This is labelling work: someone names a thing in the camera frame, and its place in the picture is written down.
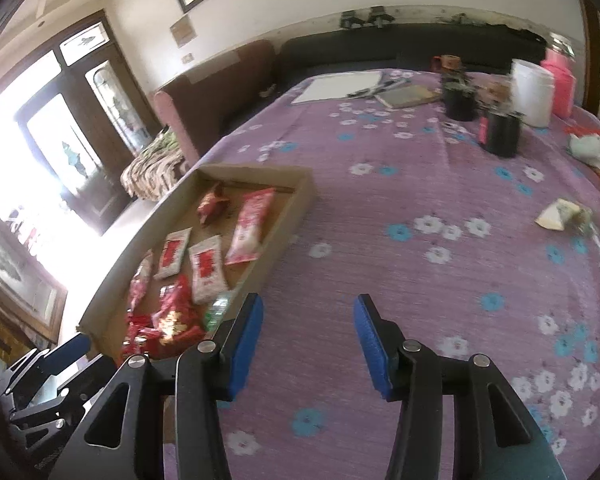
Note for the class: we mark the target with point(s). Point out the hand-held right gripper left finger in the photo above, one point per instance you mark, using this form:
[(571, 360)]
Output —
[(242, 345)]

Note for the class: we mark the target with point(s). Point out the shallow cardboard box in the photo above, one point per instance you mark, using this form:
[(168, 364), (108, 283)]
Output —
[(282, 205)]

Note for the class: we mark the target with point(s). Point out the white cloth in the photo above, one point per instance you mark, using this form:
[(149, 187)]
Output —
[(592, 150)]

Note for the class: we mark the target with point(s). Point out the long pink cartoon snack packet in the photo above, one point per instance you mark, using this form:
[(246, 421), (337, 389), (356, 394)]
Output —
[(250, 225)]

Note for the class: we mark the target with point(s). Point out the black canister with red label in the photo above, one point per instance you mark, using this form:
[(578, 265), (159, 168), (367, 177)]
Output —
[(502, 132)]

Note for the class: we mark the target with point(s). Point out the small pink cartoon snack packet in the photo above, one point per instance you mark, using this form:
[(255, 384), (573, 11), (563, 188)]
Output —
[(140, 280)]

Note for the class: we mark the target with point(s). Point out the white and green snack packet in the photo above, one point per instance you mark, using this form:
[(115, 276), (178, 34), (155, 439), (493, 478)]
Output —
[(557, 215)]

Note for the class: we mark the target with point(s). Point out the white plastic jar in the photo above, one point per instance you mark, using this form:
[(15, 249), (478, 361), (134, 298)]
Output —
[(532, 95)]

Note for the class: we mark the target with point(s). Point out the black pens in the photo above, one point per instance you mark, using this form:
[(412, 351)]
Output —
[(380, 89)]

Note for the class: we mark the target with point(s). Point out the brown armchair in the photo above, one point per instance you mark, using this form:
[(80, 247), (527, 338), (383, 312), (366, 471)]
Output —
[(215, 95)]

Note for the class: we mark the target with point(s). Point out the small wall plaque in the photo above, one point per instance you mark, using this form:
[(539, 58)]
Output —
[(183, 32)]

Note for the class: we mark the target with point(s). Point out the black gripper on sofa back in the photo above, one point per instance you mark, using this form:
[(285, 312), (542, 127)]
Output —
[(353, 20), (382, 16)]

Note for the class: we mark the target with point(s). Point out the large red snack packet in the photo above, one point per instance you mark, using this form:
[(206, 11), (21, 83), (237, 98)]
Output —
[(177, 312)]

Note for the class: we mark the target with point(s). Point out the white paper sheet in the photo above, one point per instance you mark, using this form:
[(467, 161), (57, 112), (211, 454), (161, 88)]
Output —
[(335, 87)]

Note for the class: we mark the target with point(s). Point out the white and red snack packet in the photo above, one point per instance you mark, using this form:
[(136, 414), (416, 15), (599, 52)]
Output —
[(172, 252), (207, 267)]

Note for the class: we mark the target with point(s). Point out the dark sofa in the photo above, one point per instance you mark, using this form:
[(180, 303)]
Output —
[(355, 50)]

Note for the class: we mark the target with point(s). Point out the red snack packet with figure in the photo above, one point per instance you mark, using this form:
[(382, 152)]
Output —
[(139, 321)]

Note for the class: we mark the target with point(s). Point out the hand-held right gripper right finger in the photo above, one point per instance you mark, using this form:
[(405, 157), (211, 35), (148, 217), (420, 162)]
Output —
[(375, 350)]

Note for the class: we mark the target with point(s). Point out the small red snack packet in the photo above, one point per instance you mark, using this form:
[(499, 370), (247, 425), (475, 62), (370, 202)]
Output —
[(140, 345)]

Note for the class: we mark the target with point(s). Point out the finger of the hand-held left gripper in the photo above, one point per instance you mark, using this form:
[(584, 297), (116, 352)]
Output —
[(80, 385), (67, 352)]

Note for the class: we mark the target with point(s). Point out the wooden glass door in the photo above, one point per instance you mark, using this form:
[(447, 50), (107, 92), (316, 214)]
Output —
[(80, 60)]

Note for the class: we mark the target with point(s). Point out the patterned blanket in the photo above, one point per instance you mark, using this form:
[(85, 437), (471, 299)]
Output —
[(152, 165)]

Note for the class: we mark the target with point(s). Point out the dark red gold-print snack packet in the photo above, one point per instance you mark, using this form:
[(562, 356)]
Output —
[(211, 205)]

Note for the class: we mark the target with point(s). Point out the clear green snack packet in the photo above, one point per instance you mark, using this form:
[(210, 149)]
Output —
[(587, 225)]

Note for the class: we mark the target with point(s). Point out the wooden framed glass panel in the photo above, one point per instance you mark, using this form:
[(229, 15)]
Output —
[(25, 290)]

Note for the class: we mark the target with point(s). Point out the wall socket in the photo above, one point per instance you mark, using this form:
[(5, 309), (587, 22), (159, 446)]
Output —
[(187, 57)]

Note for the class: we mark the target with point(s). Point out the pink flask with knit sleeve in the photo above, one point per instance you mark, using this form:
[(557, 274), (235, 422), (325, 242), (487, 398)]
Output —
[(562, 85)]

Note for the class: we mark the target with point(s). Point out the tan notebook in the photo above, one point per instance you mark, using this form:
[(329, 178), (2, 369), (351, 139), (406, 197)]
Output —
[(407, 96)]

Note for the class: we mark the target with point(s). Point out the purple floral tablecloth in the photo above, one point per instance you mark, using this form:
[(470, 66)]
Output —
[(405, 220)]

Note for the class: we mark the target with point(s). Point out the small green snack packet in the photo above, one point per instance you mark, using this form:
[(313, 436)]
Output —
[(217, 310)]

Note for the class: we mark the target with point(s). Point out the black canister with wooden knob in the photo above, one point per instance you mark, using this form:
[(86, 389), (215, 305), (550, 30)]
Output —
[(459, 102)]

